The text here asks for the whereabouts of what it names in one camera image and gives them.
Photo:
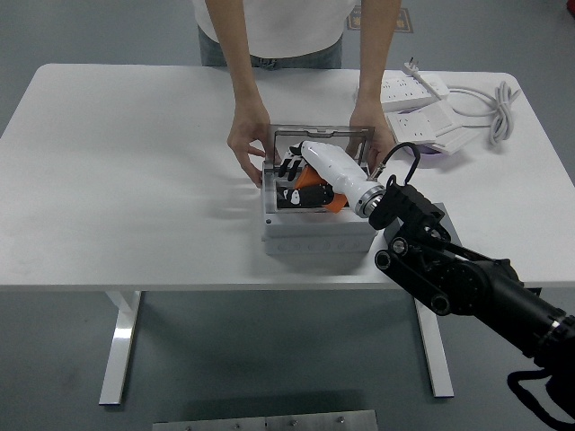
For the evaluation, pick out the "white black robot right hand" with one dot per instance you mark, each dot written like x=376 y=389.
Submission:
x=334 y=166

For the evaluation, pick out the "clear hinged box lid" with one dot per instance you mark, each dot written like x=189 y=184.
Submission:
x=287 y=134

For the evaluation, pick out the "person's right forearm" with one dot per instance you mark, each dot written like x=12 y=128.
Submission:
x=238 y=54

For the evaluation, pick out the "grey metal plate with screws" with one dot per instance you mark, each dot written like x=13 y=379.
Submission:
x=269 y=423

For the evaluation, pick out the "long white power strip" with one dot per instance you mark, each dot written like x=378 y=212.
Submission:
x=404 y=92

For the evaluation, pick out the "grey electrical enclosure box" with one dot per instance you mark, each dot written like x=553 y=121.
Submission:
x=314 y=233

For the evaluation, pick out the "brown floor sign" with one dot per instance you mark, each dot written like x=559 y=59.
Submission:
x=404 y=20

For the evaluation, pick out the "orange cylindrical battery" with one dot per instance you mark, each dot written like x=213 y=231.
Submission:
x=310 y=176

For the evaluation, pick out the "purple round dish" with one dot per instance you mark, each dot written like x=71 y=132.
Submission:
x=431 y=153

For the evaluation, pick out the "white table leg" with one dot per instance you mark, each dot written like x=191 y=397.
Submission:
x=433 y=354
x=121 y=341

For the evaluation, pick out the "person's left hand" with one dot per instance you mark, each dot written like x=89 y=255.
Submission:
x=382 y=130

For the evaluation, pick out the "person's left forearm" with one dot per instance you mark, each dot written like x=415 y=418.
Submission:
x=375 y=54

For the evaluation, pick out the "flat white socket panel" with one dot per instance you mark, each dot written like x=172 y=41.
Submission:
x=449 y=119

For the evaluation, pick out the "person's right hand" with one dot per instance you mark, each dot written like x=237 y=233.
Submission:
x=247 y=134

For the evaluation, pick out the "person torso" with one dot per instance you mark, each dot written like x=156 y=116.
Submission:
x=292 y=27

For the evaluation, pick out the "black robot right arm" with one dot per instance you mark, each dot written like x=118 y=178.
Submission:
x=471 y=278

